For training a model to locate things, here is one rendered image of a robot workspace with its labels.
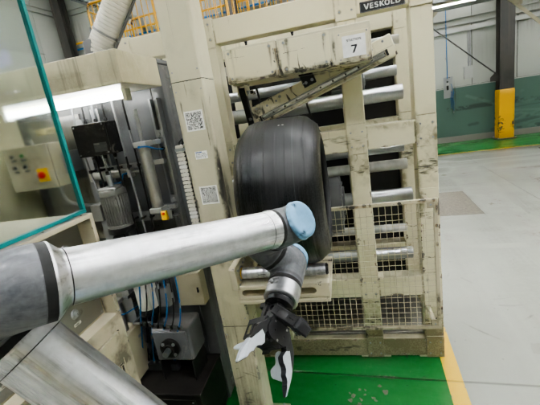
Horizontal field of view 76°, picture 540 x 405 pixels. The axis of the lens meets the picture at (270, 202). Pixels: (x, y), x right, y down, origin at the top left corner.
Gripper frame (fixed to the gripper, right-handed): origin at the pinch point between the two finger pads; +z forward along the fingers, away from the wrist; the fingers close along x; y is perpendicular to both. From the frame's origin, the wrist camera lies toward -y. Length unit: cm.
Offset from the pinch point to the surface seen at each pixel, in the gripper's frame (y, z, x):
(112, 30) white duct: 55, -117, 94
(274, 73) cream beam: 6, -112, 33
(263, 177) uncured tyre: 7, -59, 16
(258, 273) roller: 36, -51, -13
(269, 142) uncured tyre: 4, -70, 22
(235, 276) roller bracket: 41, -47, -7
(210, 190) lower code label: 38, -68, 20
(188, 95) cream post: 24, -82, 51
